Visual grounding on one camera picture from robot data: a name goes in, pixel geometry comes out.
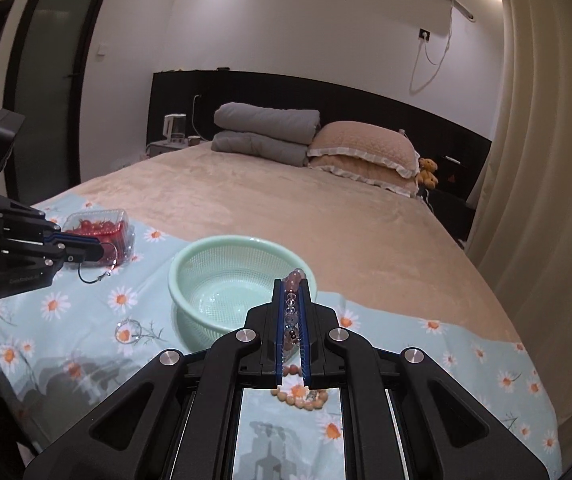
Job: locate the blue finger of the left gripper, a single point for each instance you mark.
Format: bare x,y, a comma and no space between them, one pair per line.
73,240
78,255

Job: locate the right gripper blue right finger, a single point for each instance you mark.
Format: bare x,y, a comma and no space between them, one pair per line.
304,340

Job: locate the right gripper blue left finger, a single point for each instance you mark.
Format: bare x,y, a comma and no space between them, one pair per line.
279,298

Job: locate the silver hoop earring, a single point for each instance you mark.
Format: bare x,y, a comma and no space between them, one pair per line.
105,265
128,331

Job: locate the clear box of cherry tomatoes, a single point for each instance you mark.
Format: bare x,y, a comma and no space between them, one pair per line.
108,225

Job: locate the mint green plastic basket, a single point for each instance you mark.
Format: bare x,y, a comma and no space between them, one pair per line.
214,281

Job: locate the beige bedspread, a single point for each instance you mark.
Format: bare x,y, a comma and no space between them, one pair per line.
376,248

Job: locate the daisy print blue cloth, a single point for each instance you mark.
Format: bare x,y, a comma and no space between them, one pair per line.
389,396

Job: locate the lower beige ruffled pillow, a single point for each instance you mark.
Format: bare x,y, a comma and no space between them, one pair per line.
360,170

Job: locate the beige ruffled pillow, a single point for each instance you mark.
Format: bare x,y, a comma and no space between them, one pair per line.
380,146
360,170

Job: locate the white appliance on nightstand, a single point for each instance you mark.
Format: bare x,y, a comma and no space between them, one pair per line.
175,128

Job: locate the lower grey folded blanket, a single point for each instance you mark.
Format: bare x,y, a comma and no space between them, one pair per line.
254,144

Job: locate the grey folded blanket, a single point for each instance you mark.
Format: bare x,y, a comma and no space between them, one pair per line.
296,126
254,144

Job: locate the upper beige ruffled pillow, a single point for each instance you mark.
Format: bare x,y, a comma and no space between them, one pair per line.
380,146

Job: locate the upper grey folded blanket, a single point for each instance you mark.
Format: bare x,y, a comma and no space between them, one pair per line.
296,126

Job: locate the brown teddy bear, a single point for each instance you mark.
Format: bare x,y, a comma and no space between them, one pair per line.
426,177

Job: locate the dark glass door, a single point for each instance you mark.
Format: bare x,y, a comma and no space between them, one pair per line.
44,84

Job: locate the black headboard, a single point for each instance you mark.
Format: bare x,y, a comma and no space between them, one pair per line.
459,152

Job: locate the beige curtain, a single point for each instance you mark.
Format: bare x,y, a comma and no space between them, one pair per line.
521,241

